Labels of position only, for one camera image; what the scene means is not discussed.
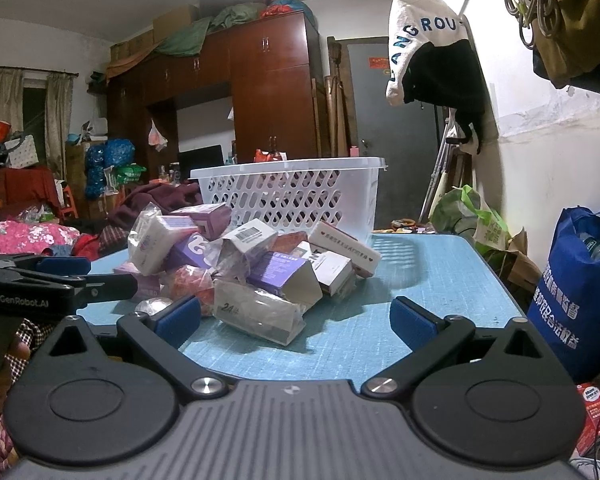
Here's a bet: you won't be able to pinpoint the purple box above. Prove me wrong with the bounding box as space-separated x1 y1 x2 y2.
173 203 232 240

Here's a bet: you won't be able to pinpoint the person left hand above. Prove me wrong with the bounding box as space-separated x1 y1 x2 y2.
0 336 31 413

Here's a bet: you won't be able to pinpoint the pink floral bedding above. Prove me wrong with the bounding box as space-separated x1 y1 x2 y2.
0 220 81 255

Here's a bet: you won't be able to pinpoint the red wrapped ball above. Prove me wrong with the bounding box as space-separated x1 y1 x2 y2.
161 266 214 318

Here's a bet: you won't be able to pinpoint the green white plastic bag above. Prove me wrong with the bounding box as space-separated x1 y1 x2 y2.
429 185 510 254

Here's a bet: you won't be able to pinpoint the white box with barcode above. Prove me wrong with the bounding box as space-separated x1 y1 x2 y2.
213 219 278 282

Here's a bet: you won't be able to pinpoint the maroon blanket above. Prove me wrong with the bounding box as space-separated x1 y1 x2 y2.
108 182 202 231

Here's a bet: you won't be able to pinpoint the blue tote bag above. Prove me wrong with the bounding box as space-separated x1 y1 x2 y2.
527 207 600 384

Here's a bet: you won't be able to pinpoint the purple white carton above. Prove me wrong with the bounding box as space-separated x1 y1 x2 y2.
247 252 323 309

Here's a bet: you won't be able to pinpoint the long white box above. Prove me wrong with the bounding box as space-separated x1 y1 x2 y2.
308 221 381 278

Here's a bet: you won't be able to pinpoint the blue bags pile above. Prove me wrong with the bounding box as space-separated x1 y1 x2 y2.
84 139 144 200

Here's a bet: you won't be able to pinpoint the white plastic basket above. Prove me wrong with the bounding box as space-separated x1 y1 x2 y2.
190 157 386 242

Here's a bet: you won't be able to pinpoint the red white hanging bag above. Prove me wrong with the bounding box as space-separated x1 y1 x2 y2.
147 122 168 152

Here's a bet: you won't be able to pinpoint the window curtains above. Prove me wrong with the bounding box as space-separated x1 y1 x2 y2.
0 66 76 178

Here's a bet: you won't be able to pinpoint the grey door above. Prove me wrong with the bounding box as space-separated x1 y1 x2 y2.
342 37 440 229

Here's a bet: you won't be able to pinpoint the white black hanging jacket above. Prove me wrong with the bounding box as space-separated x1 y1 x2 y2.
386 0 488 154

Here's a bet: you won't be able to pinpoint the dark red wooden wardrobe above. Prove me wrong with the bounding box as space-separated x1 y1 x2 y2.
107 11 330 178

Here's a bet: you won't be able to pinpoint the olive hanging bag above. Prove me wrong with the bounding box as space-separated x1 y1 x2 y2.
504 0 600 94

